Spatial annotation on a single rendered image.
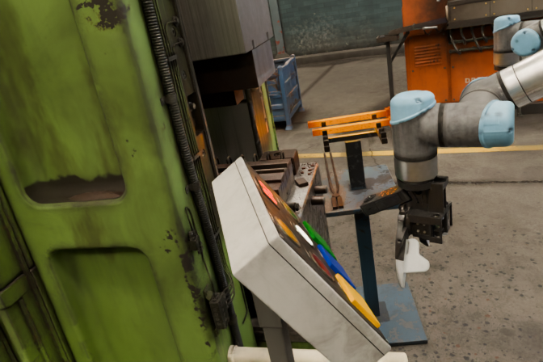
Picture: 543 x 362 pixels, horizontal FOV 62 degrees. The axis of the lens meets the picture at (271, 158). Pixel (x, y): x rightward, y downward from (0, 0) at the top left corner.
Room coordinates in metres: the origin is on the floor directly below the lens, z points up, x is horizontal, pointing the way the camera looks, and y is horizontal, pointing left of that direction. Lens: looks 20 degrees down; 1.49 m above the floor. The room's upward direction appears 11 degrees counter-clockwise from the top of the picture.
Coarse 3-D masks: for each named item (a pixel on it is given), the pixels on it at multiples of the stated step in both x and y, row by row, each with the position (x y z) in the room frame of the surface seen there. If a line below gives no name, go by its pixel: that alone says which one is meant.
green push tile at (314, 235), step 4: (304, 224) 0.81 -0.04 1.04; (308, 224) 0.82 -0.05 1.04; (308, 228) 0.79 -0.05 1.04; (312, 228) 0.82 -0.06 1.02; (312, 232) 0.77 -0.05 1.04; (316, 232) 0.82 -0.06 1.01; (312, 236) 0.76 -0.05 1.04; (316, 236) 0.77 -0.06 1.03; (320, 236) 0.83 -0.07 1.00; (316, 240) 0.75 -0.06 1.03; (320, 240) 0.77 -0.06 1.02; (324, 240) 0.83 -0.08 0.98; (324, 244) 0.77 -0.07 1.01; (328, 248) 0.78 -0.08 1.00; (332, 252) 0.78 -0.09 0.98; (332, 256) 0.76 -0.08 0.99
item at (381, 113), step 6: (354, 114) 1.83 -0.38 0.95; (360, 114) 1.81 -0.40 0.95; (366, 114) 1.80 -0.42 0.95; (372, 114) 1.79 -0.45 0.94; (378, 114) 1.79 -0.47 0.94; (384, 114) 1.79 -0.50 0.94; (312, 120) 1.85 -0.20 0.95; (318, 120) 1.83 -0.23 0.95; (324, 120) 1.82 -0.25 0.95; (330, 120) 1.81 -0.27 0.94; (336, 120) 1.81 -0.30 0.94; (342, 120) 1.81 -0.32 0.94; (348, 120) 1.80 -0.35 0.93; (354, 120) 1.80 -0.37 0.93; (312, 126) 1.82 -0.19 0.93; (318, 126) 1.82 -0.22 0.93
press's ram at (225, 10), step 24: (192, 0) 1.12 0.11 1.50; (216, 0) 1.11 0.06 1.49; (240, 0) 1.12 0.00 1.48; (264, 0) 1.35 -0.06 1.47; (192, 24) 1.13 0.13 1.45; (216, 24) 1.11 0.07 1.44; (240, 24) 1.09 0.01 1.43; (264, 24) 1.30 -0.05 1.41; (192, 48) 1.13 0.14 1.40; (216, 48) 1.11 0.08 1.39; (240, 48) 1.10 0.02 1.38
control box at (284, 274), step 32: (224, 192) 0.74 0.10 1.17; (256, 192) 0.66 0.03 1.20; (224, 224) 0.64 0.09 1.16; (256, 224) 0.57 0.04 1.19; (288, 224) 0.66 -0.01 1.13; (256, 256) 0.50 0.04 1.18; (288, 256) 0.51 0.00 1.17; (320, 256) 0.66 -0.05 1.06; (256, 288) 0.50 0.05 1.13; (288, 288) 0.51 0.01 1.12; (320, 288) 0.52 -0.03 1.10; (288, 320) 0.51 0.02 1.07; (320, 320) 0.51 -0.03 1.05; (352, 320) 0.52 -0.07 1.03; (320, 352) 0.51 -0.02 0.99; (352, 352) 0.52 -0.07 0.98; (384, 352) 0.53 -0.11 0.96
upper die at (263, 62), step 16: (256, 48) 1.18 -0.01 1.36; (208, 64) 1.18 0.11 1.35; (224, 64) 1.16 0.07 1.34; (240, 64) 1.15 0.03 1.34; (256, 64) 1.16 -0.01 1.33; (272, 64) 1.31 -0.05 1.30; (208, 80) 1.18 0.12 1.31; (224, 80) 1.17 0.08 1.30; (240, 80) 1.15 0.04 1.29; (256, 80) 1.14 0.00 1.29
